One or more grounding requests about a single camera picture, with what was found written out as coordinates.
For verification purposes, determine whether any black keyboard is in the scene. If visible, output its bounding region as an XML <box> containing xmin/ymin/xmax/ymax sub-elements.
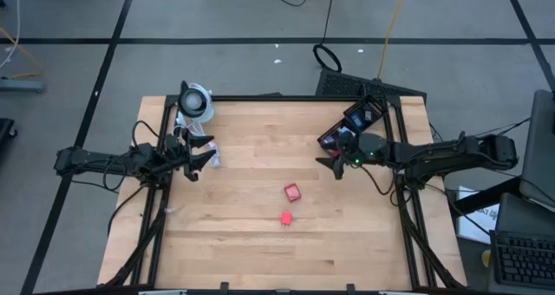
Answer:
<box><xmin>489</xmin><ymin>229</ymin><xmax>555</xmax><ymax>291</ymax></box>

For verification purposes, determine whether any black desk bar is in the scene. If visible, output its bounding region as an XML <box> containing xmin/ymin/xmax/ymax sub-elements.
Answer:
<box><xmin>450</xmin><ymin>175</ymin><xmax>521</xmax><ymax>218</ymax></box>

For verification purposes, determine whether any black mesh tray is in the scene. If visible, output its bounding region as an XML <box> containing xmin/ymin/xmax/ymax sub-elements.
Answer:
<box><xmin>317</xmin><ymin>94</ymin><xmax>390</xmax><ymax>157</ymax></box>

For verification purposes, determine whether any black metal table frame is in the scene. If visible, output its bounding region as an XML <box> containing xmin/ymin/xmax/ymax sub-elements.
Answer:
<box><xmin>97</xmin><ymin>94</ymin><xmax>467</xmax><ymax>295</ymax></box>

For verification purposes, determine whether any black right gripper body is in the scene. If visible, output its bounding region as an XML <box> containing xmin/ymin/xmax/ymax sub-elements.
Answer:
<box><xmin>337</xmin><ymin>132</ymin><xmax>394</xmax><ymax>166</ymax></box>

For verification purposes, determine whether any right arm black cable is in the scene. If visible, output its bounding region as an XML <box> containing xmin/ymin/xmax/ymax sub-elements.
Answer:
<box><xmin>359</xmin><ymin>119</ymin><xmax>534</xmax><ymax>213</ymax></box>

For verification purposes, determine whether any yellow floor cable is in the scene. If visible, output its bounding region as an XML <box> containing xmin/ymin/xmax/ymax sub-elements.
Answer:
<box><xmin>0</xmin><ymin>25</ymin><xmax>43</xmax><ymax>80</ymax></box>

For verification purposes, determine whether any grey laptop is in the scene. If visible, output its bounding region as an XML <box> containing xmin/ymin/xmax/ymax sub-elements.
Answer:
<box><xmin>519</xmin><ymin>88</ymin><xmax>555</xmax><ymax>213</ymax></box>

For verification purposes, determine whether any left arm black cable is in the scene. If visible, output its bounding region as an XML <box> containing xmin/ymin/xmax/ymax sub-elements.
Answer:
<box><xmin>69</xmin><ymin>120</ymin><xmax>164</xmax><ymax>239</ymax></box>

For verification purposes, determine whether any black hanging cable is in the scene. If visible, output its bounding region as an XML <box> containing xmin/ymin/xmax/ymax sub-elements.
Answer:
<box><xmin>312</xmin><ymin>0</ymin><xmax>343</xmax><ymax>74</ymax></box>

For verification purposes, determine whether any dark grey desk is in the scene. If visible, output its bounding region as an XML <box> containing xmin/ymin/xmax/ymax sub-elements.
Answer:
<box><xmin>485</xmin><ymin>192</ymin><xmax>555</xmax><ymax>295</ymax></box>

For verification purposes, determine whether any yellow hanging cable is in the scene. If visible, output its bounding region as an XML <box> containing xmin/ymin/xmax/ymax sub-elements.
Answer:
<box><xmin>375</xmin><ymin>0</ymin><xmax>411</xmax><ymax>80</ymax></box>

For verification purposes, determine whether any grey floor base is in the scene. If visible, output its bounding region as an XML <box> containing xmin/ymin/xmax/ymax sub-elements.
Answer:
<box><xmin>0</xmin><ymin>78</ymin><xmax>47</xmax><ymax>94</ymax></box>

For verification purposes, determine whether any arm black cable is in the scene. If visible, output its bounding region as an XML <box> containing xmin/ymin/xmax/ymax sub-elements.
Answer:
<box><xmin>359</xmin><ymin>119</ymin><xmax>534</xmax><ymax>213</ymax></box>
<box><xmin>69</xmin><ymin>120</ymin><xmax>164</xmax><ymax>239</ymax></box>

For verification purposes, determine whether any black perforated panel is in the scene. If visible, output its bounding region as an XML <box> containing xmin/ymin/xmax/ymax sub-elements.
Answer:
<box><xmin>315</xmin><ymin>68</ymin><xmax>428</xmax><ymax>100</ymax></box>

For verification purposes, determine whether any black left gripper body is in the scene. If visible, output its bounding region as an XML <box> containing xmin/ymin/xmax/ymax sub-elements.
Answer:
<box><xmin>162</xmin><ymin>132</ymin><xmax>199</xmax><ymax>182</ymax></box>

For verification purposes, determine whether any white paper sheet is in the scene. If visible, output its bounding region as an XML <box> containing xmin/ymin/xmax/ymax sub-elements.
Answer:
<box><xmin>456</xmin><ymin>185</ymin><xmax>500</xmax><ymax>246</ymax></box>

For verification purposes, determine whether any red charger block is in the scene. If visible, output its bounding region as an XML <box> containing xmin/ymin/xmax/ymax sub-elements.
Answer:
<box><xmin>284</xmin><ymin>182</ymin><xmax>303</xmax><ymax>204</ymax></box>

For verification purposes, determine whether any white coiled cable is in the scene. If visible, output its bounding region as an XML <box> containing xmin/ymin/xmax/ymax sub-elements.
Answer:
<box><xmin>173</xmin><ymin>112</ymin><xmax>222</xmax><ymax>169</ymax></box>

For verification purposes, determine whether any white floor cable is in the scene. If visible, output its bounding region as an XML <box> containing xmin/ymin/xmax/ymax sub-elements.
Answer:
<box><xmin>0</xmin><ymin>0</ymin><xmax>22</xmax><ymax>70</ymax></box>

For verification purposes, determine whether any white cylindrical holder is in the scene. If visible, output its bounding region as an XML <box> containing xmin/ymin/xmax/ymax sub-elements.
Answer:
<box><xmin>177</xmin><ymin>80</ymin><xmax>216</xmax><ymax>124</ymax></box>

